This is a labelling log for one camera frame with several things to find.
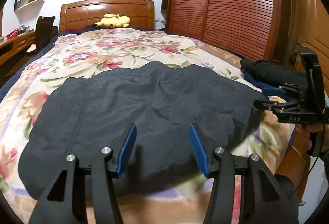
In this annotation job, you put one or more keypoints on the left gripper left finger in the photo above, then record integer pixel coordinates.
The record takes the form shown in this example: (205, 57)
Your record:
(64, 198)

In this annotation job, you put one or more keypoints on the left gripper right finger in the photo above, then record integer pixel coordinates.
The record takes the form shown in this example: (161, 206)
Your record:
(262, 199)

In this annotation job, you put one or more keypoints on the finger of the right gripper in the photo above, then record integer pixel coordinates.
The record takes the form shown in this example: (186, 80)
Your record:
(266, 105)
(276, 90)

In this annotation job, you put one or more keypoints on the black jacket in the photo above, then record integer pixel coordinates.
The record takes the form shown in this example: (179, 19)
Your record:
(84, 115)

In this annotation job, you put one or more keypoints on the folded dark clothes pile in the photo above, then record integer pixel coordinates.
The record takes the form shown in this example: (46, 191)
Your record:
(265, 74)

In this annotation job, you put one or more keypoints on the wooden louvered wardrobe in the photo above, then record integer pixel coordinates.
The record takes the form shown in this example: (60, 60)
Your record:
(254, 29)

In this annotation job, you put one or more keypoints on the floral blanket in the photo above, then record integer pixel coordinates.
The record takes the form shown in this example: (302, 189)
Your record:
(184, 202)

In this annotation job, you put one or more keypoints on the wooden desk cabinet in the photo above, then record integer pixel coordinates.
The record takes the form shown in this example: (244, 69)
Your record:
(12, 47)

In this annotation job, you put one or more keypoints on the dark wooden chair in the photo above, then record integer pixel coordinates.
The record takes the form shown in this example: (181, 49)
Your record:
(44, 33)

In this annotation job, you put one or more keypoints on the red basket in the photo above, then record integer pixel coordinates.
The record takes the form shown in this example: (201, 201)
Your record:
(12, 35)

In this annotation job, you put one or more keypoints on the yellow Pikachu plush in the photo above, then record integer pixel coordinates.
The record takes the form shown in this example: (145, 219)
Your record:
(113, 21)

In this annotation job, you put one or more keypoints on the wooden headboard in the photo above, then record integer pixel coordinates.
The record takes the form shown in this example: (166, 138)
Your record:
(81, 14)

